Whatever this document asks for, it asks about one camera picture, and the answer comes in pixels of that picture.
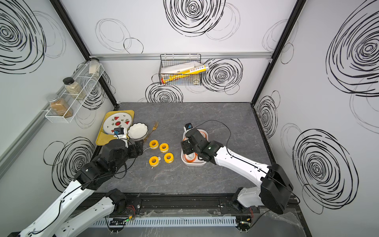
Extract orange tape roll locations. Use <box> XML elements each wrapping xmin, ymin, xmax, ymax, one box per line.
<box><xmin>185</xmin><ymin>153</ymin><xmax>197</xmax><ymax>163</ymax></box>
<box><xmin>200</xmin><ymin>131</ymin><xmax>207</xmax><ymax>140</ymax></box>

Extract yellow tape spool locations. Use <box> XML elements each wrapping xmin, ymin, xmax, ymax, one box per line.
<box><xmin>164</xmin><ymin>153</ymin><xmax>174</xmax><ymax>164</ymax></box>
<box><xmin>149</xmin><ymin>140</ymin><xmax>159</xmax><ymax>150</ymax></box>
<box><xmin>149</xmin><ymin>156</ymin><xmax>160</xmax><ymax>167</ymax></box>

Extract yellow tape spool uncovered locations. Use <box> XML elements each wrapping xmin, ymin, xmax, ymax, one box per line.
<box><xmin>159</xmin><ymin>143</ymin><xmax>169</xmax><ymax>153</ymax></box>

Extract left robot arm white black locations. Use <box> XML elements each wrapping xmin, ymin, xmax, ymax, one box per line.
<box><xmin>8</xmin><ymin>139</ymin><xmax>144</xmax><ymax>237</ymax></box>

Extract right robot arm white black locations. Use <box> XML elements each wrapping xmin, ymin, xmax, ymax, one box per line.
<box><xmin>181</xmin><ymin>128</ymin><xmax>294</xmax><ymax>214</ymax></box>

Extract white plastic storage box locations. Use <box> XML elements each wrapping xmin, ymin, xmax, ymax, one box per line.
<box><xmin>181</xmin><ymin>129</ymin><xmax>209</xmax><ymax>167</ymax></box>

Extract yellow tape spool behind top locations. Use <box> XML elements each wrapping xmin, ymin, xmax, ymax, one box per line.
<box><xmin>149</xmin><ymin>140</ymin><xmax>159</xmax><ymax>150</ymax></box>

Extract yellow white foil box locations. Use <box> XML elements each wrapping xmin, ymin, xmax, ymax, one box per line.
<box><xmin>159</xmin><ymin>61</ymin><xmax>209</xmax><ymax>86</ymax></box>

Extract yellow plastic tray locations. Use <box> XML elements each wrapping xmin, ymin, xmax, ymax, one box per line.
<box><xmin>96</xmin><ymin>110</ymin><xmax>135</xmax><ymax>146</ymax></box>

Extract white scalloped bowl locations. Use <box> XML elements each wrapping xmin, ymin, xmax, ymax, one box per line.
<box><xmin>128</xmin><ymin>123</ymin><xmax>149</xmax><ymax>140</ymax></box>

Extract watermelon pattern plate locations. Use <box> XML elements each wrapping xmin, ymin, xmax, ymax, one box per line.
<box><xmin>102</xmin><ymin>112</ymin><xmax>133</xmax><ymax>134</ymax></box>

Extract gold fork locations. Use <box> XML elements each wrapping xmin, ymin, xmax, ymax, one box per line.
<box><xmin>144</xmin><ymin>121</ymin><xmax>159</xmax><ymax>142</ymax></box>

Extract spice jar brown contents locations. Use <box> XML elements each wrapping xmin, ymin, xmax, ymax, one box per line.
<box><xmin>47</xmin><ymin>94</ymin><xmax>73</xmax><ymax>118</ymax></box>

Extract spice jar black lid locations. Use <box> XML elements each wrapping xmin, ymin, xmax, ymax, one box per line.
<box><xmin>63</xmin><ymin>77</ymin><xmax>86</xmax><ymax>100</ymax></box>

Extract spice jar far clear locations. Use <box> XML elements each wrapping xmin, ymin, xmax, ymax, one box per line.
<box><xmin>88</xmin><ymin>57</ymin><xmax>100</xmax><ymax>76</ymax></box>

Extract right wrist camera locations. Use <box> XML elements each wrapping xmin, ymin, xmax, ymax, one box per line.
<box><xmin>184</xmin><ymin>123</ymin><xmax>193</xmax><ymax>132</ymax></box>

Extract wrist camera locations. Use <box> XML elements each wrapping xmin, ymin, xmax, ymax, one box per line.
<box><xmin>113</xmin><ymin>127</ymin><xmax>127</xmax><ymax>139</ymax></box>
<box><xmin>184</xmin><ymin>123</ymin><xmax>193</xmax><ymax>132</ymax></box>

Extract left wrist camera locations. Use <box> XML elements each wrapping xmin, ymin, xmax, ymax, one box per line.
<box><xmin>113</xmin><ymin>127</ymin><xmax>127</xmax><ymax>139</ymax></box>

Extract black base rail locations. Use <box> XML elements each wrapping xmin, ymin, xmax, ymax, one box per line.
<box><xmin>47</xmin><ymin>192</ymin><xmax>311</xmax><ymax>237</ymax></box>

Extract white wire spice rack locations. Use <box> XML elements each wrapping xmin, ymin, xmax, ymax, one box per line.
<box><xmin>45</xmin><ymin>61</ymin><xmax>106</xmax><ymax>129</ymax></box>

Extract black wire wall basket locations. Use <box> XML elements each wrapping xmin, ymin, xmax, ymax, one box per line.
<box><xmin>159</xmin><ymin>53</ymin><xmax>202</xmax><ymax>86</ymax></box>

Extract white slotted cable duct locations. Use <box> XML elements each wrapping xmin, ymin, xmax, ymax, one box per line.
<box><xmin>90</xmin><ymin>216</ymin><xmax>237</xmax><ymax>228</ymax></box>

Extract aluminium wall rail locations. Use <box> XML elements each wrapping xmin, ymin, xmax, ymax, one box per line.
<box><xmin>89</xmin><ymin>51</ymin><xmax>273</xmax><ymax>61</ymax></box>

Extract black corner frame post left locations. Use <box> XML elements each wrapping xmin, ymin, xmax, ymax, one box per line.
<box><xmin>50</xmin><ymin>0</ymin><xmax>119</xmax><ymax>111</ymax></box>

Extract black corner frame post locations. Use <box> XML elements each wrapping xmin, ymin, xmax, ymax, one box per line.
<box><xmin>251</xmin><ymin>0</ymin><xmax>307</xmax><ymax>106</ymax></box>
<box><xmin>50</xmin><ymin>0</ymin><xmax>119</xmax><ymax>111</ymax></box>

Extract black corner frame post right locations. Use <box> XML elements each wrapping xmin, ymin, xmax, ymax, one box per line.
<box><xmin>251</xmin><ymin>0</ymin><xmax>307</xmax><ymax>106</ymax></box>

